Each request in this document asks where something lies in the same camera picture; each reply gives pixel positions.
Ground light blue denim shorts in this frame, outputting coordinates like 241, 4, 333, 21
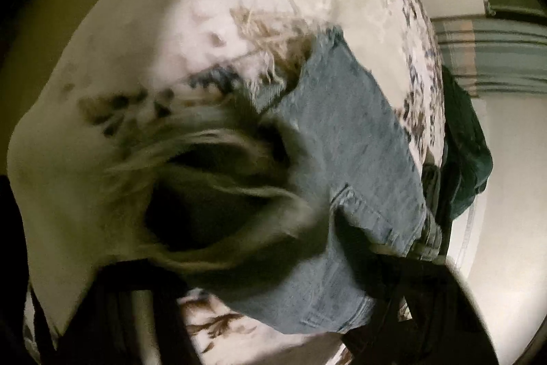
106, 27, 446, 335

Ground dark green fluffy blanket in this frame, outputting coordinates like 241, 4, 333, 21
422, 67, 493, 226

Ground green striped curtain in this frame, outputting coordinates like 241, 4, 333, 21
433, 17, 546, 96

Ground floral bed blanket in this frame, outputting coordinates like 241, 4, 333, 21
6, 0, 445, 364

